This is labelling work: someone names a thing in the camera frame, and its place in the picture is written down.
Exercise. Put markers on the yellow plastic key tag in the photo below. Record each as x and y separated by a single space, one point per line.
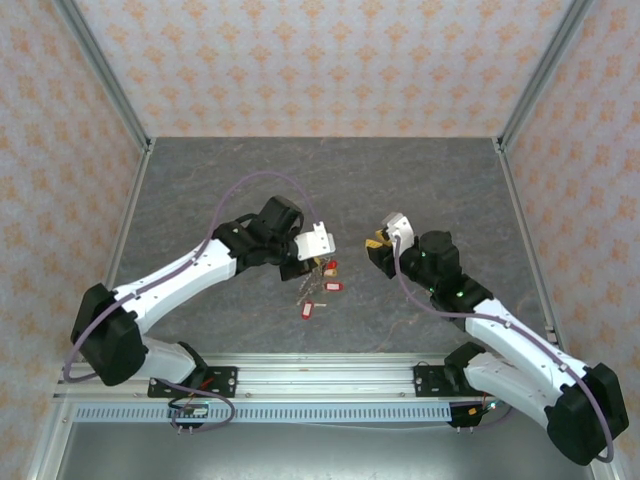
330 273

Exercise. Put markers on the red plastic key tag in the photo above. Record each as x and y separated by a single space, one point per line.
306 310
334 286

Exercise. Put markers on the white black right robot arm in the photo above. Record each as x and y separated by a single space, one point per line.
520 340

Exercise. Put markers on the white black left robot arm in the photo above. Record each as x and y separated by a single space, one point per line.
170 285

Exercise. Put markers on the small green controller board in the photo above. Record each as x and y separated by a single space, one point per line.
482 409
190 411

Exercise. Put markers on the grey metal front panel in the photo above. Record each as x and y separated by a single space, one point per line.
325 455

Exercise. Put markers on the aluminium table side rail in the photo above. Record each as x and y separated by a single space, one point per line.
125 215
525 235

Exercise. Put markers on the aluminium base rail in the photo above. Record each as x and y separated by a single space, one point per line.
325 375

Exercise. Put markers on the aluminium frame post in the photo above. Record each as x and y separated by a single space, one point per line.
545 65
100 65

